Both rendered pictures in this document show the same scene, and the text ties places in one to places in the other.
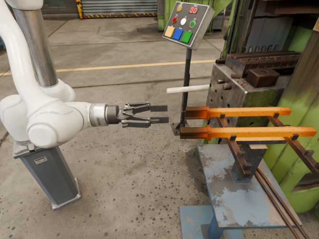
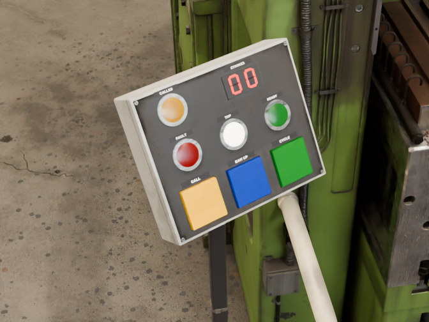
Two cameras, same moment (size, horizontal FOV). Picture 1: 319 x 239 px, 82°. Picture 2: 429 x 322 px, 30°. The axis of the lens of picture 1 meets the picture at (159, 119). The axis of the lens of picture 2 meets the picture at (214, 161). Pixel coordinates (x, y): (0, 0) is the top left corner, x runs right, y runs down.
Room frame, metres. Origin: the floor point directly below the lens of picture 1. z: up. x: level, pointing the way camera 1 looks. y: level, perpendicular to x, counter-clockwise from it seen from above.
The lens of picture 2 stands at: (1.48, 0.97, 2.01)
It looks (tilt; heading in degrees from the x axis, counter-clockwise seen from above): 41 degrees down; 273
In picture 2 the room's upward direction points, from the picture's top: 2 degrees counter-clockwise
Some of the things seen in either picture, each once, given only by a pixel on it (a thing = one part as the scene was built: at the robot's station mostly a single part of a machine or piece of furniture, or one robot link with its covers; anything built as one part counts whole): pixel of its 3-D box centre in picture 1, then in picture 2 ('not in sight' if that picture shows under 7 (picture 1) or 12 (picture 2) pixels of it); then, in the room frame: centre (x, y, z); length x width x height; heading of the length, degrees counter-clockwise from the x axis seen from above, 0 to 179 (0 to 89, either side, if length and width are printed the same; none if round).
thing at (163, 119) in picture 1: (159, 119); not in sight; (0.54, 0.00, 0.93); 0.07 x 0.01 x 0.03; 92
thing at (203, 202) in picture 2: (169, 32); (203, 203); (1.56, -0.08, 1.01); 0.07 x 0.05 x 0.07; 36
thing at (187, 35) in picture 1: (187, 37); (290, 161); (1.40, -0.20, 1.01); 0.07 x 0.05 x 0.07; 36
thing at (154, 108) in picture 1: (158, 108); not in sight; (0.61, 0.00, 0.93); 0.07 x 0.01 x 0.03; 92
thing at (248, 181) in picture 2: (178, 34); (248, 181); (1.48, -0.14, 1.01); 0.07 x 0.05 x 0.07; 36
